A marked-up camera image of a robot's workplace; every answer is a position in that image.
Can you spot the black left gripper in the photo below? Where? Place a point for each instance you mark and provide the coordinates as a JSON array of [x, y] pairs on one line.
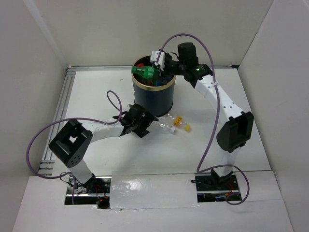
[[147, 119]]

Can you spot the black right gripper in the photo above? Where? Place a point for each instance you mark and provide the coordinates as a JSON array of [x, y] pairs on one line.
[[170, 58]]

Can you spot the blue label clear bottle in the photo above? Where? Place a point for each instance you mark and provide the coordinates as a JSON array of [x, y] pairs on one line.
[[158, 84]]

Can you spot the green bottle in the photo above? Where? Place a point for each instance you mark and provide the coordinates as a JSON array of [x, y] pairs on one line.
[[146, 72]]

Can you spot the crushed clear bottle white cap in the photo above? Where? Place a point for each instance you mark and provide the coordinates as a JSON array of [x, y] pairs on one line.
[[165, 127]]

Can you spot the clear bottle yellow label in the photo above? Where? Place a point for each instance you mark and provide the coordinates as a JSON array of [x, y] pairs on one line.
[[178, 122]]

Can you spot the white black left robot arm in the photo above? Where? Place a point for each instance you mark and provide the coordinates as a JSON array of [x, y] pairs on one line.
[[71, 143]]

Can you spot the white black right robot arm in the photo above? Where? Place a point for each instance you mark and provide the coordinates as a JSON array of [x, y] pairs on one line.
[[233, 127]]

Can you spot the dark blue gold-rimmed bin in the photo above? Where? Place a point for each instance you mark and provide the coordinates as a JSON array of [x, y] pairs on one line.
[[157, 100]]

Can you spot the silver tape sheet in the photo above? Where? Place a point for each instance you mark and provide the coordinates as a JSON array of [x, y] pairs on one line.
[[152, 191]]

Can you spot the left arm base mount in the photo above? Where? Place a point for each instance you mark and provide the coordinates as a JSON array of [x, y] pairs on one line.
[[97, 194]]

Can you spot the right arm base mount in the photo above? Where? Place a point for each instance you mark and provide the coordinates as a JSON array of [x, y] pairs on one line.
[[211, 188]]

